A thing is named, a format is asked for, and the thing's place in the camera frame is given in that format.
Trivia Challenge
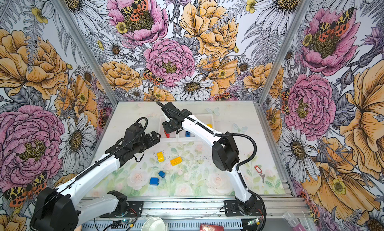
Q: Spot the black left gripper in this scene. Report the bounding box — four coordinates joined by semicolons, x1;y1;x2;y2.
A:
133;131;161;154

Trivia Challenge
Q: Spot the white round cup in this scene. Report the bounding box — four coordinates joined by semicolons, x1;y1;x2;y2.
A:
141;217;169;231

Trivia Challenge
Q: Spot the blue lego small lower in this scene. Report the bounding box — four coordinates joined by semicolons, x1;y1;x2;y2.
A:
158;171;166;178

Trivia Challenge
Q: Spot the yellow lego small centre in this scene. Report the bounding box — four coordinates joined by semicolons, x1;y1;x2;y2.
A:
157;152;165;163

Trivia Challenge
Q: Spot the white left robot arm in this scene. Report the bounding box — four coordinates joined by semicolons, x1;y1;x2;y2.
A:
30;120;161;231

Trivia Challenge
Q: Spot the red packet at bottom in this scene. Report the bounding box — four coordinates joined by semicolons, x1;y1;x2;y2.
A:
200;224;224;231

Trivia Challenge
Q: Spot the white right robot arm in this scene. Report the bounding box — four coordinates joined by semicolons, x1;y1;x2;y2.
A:
156;101;267;216

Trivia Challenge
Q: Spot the white three-compartment tray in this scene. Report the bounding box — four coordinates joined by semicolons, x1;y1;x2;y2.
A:
158;115;220;145

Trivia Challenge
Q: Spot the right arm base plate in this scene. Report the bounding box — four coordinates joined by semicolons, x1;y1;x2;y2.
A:
224;200;266;217

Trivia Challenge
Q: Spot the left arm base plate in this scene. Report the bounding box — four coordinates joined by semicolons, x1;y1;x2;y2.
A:
100;201;144;218

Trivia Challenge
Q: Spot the green circuit board right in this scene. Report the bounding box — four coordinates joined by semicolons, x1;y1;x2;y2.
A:
247;218;261;226

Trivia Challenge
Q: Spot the clear plastic bottle pink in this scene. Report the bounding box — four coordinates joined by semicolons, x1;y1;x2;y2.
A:
283;212;306;231

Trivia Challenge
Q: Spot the blue lego lower left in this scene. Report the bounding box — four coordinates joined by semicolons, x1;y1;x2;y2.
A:
150;177;160;186

